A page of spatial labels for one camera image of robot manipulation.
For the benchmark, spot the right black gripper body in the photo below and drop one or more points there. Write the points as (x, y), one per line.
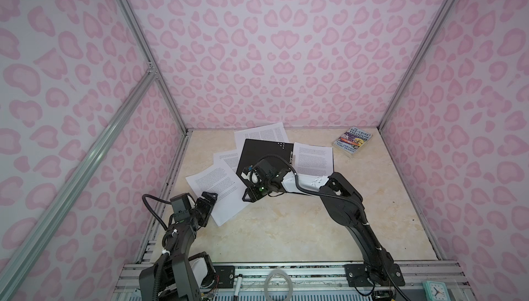
(264, 185)

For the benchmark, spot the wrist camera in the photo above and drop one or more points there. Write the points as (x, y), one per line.
(181, 206)
(249, 174)

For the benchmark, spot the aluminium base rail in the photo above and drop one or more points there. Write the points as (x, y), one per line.
(327, 281)

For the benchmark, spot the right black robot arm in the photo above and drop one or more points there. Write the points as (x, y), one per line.
(342, 201)

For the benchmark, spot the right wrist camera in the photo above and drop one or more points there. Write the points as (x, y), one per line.
(249, 174)

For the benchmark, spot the coiled clear tube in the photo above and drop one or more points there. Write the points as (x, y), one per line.
(278, 278)

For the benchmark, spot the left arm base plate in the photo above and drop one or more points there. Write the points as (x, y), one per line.
(220, 277)

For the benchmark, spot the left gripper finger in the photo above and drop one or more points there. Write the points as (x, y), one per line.
(209, 200)
(202, 209)

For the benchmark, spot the printed paper sheet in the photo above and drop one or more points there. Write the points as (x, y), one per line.
(313, 160)
(273, 132)

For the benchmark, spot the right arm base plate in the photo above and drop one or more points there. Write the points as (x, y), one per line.
(357, 276)

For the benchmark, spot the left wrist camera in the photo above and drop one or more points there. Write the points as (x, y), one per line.
(181, 206)

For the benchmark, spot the colourful paperback book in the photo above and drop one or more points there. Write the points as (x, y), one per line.
(352, 140)

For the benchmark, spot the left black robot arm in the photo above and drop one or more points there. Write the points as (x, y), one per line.
(171, 277)

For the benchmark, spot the white marker pen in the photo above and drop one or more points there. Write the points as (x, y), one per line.
(237, 288)

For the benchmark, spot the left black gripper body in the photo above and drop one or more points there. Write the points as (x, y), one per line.
(193, 215)

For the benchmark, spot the teal desk clock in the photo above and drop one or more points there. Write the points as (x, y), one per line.
(436, 291)

